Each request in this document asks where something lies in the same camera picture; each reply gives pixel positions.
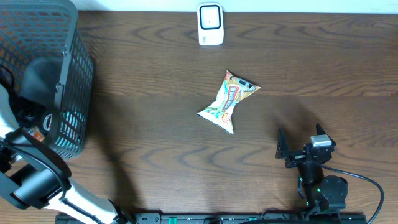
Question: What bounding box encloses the yellow snack bag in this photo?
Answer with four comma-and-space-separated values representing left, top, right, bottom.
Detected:
197, 70, 261, 134

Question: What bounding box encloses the orange tissue pack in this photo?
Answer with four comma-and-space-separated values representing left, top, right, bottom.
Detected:
28, 126, 45, 142

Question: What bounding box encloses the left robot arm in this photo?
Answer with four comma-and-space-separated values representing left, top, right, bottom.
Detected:
1, 84, 136, 223

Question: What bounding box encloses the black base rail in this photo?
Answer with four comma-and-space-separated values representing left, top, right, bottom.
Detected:
55, 212, 368, 224

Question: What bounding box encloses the dark grey plastic basket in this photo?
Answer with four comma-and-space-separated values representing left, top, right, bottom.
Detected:
1, 1, 94, 159

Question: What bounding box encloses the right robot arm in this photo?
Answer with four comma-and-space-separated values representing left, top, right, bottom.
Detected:
275, 124, 348, 220

